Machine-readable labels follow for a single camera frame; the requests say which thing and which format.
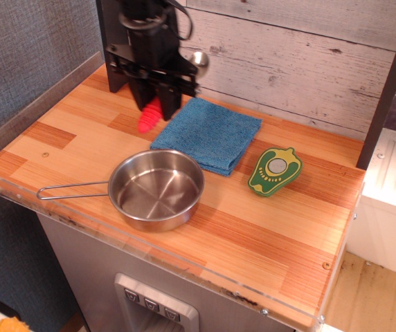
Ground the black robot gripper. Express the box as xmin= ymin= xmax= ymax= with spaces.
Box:
xmin=107 ymin=13 xmax=182 ymax=121

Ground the red handled metal spoon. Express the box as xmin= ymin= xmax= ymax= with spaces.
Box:
xmin=137 ymin=51 xmax=210 ymax=134

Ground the small steel pan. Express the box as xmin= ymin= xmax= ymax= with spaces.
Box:
xmin=36 ymin=149 xmax=205 ymax=232

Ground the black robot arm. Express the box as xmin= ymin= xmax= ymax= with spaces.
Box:
xmin=106 ymin=1 xmax=198 ymax=120

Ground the blue folded towel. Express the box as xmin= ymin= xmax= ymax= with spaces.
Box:
xmin=150 ymin=98 xmax=262 ymax=176

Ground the green toy pepper half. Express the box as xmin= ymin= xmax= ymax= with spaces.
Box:
xmin=248 ymin=147 xmax=303 ymax=197

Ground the silver toy dispenser panel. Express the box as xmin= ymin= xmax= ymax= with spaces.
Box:
xmin=114 ymin=273 xmax=200 ymax=331

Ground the orange object bottom left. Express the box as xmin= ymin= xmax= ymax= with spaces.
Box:
xmin=0 ymin=317 xmax=30 ymax=332

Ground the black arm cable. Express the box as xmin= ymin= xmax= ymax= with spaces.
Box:
xmin=166 ymin=0 xmax=194 ymax=42

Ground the dark left shelf post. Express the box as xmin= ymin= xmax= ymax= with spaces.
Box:
xmin=96 ymin=0 xmax=128 ymax=93

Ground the dark shelf post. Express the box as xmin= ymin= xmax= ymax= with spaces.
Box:
xmin=356 ymin=53 xmax=396 ymax=170
xmin=96 ymin=0 xmax=128 ymax=93

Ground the dark right shelf post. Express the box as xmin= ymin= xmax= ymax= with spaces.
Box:
xmin=356 ymin=53 xmax=396 ymax=170

